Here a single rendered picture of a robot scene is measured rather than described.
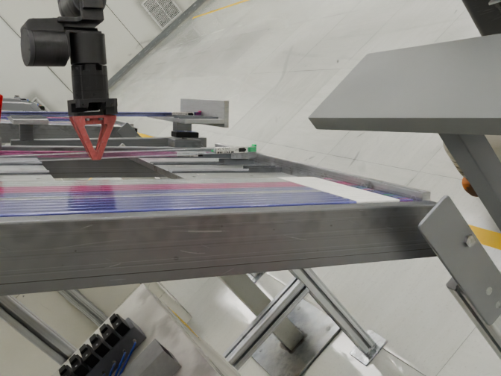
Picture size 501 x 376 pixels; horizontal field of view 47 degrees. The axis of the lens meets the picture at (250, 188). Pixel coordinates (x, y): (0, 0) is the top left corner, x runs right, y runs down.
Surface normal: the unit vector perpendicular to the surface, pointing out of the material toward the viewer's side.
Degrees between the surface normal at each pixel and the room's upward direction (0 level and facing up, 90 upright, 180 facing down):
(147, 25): 90
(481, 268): 90
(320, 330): 0
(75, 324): 90
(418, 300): 0
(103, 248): 90
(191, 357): 0
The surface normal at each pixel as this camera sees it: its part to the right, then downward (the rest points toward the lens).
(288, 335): 0.42, 0.15
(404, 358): -0.60, -0.69
